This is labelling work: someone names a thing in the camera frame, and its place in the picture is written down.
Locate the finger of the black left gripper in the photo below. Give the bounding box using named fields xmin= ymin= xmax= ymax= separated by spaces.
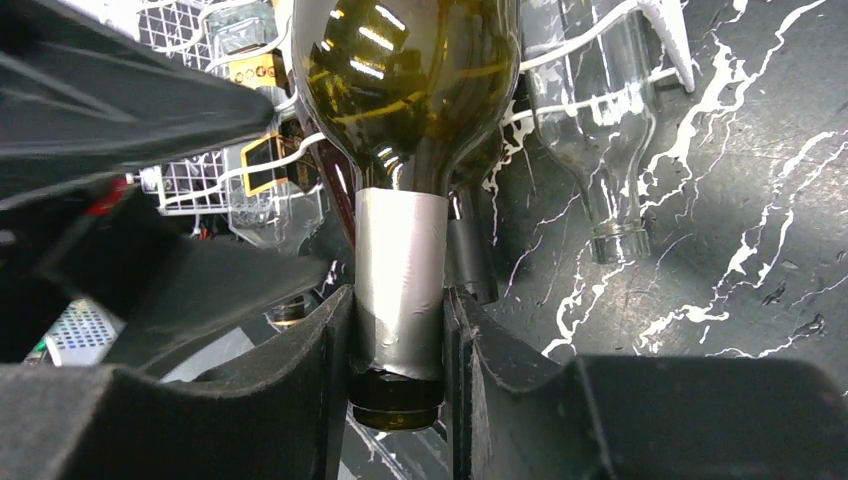
xmin=1 ymin=1 xmax=274 ymax=199
xmin=39 ymin=192 xmax=331 ymax=379

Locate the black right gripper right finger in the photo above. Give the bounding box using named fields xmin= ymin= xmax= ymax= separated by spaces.
xmin=444 ymin=289 xmax=847 ymax=479

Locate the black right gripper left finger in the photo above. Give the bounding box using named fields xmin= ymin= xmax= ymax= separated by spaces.
xmin=1 ymin=286 xmax=353 ymax=479

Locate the clear bottom glass bottle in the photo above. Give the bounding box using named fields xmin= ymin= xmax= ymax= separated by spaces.
xmin=205 ymin=1 xmax=322 ymax=256

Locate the green wine bottle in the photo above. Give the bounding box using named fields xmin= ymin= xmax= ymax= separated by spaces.
xmin=292 ymin=0 xmax=521 ymax=431

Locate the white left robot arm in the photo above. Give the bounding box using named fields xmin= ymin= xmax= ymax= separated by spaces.
xmin=1 ymin=1 xmax=327 ymax=375

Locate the dark black-capped wine bottle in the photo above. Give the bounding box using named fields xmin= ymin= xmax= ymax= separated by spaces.
xmin=444 ymin=129 xmax=503 ymax=305

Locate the dark gold-capped wine bottle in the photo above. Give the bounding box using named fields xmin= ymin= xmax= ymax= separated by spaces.
xmin=310 ymin=139 xmax=356 ymax=252

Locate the clear lower neck bottle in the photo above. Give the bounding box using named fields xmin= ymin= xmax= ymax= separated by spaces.
xmin=524 ymin=12 xmax=656 ymax=264

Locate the white wire wine rack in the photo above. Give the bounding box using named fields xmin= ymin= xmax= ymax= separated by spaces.
xmin=138 ymin=1 xmax=694 ymax=216

